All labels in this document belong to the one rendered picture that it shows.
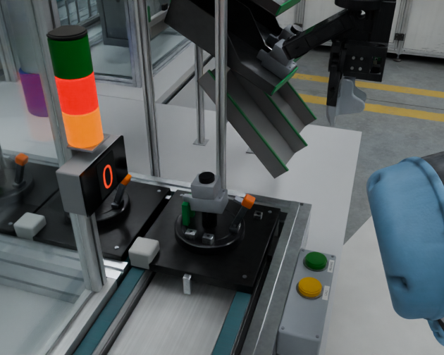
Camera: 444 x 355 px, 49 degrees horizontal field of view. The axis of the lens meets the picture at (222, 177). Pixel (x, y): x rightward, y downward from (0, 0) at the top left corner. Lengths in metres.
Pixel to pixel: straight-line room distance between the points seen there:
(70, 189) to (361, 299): 0.62
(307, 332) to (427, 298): 0.49
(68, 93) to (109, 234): 0.41
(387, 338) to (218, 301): 0.32
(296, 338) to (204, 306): 0.18
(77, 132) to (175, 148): 0.82
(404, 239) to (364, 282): 0.73
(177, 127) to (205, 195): 0.73
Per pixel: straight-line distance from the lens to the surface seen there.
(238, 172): 1.36
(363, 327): 0.99
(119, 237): 0.99
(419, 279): 0.35
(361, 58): 0.77
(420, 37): 4.93
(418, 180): 0.36
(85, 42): 0.65
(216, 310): 0.91
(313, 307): 0.87
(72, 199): 0.71
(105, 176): 0.73
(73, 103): 0.67
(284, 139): 1.20
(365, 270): 1.10
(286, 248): 0.97
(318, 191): 1.31
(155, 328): 0.89
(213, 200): 0.90
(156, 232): 0.99
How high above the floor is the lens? 1.60
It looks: 33 degrees down
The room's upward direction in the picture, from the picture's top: straight up
